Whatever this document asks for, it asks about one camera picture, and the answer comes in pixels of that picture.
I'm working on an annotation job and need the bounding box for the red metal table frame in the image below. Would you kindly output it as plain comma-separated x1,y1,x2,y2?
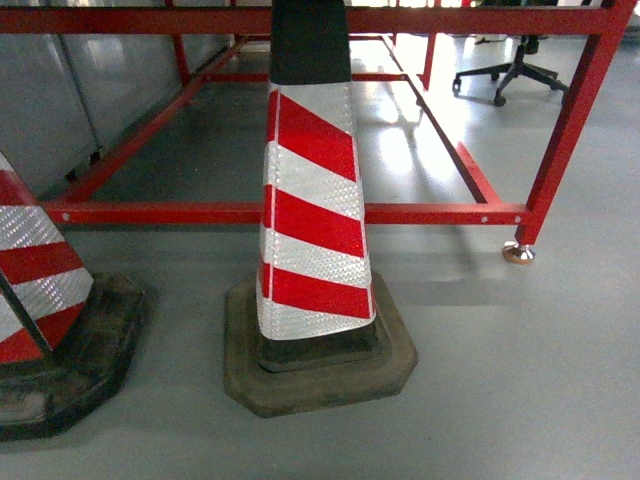
1,1,634,262

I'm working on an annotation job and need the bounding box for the black office chair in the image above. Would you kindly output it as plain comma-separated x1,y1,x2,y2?
452,35,569,107

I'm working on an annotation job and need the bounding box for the red white traffic cone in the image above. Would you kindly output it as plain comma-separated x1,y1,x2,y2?
223,1,418,418
1,159,147,441

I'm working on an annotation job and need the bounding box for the silver metal partition panel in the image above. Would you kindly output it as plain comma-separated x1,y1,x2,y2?
0,33,236,199

